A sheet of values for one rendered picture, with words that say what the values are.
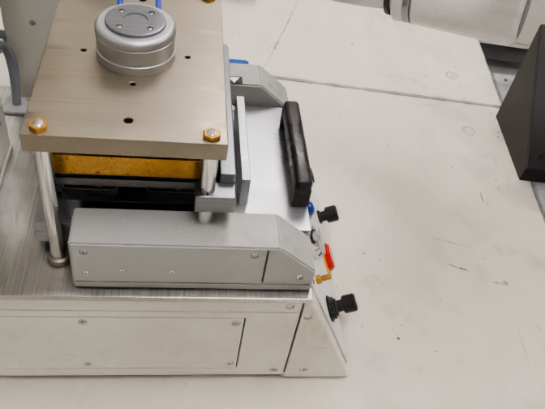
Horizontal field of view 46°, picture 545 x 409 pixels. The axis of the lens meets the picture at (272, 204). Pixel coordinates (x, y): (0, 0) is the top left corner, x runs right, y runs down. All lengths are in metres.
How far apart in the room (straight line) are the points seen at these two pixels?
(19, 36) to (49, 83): 0.24
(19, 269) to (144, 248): 0.15
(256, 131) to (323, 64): 0.58
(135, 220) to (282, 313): 0.20
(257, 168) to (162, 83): 0.18
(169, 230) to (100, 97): 0.14
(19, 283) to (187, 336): 0.19
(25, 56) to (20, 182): 0.17
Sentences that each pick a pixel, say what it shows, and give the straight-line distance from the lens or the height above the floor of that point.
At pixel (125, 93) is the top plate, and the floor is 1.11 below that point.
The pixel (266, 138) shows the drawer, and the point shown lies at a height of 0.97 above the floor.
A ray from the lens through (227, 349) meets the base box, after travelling 0.78.
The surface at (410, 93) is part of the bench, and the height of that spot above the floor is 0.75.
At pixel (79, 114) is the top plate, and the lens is 0.60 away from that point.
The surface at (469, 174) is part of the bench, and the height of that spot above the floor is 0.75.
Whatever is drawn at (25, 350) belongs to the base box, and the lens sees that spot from 0.79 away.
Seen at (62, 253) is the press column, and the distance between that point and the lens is 0.70.
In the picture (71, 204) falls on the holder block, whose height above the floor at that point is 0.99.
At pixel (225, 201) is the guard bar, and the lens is 0.62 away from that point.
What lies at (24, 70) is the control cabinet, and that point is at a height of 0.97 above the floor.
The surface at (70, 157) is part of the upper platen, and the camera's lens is 0.64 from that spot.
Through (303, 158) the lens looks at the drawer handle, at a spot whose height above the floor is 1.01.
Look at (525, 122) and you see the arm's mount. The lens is 1.26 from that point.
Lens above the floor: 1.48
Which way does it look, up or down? 45 degrees down
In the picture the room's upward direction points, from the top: 11 degrees clockwise
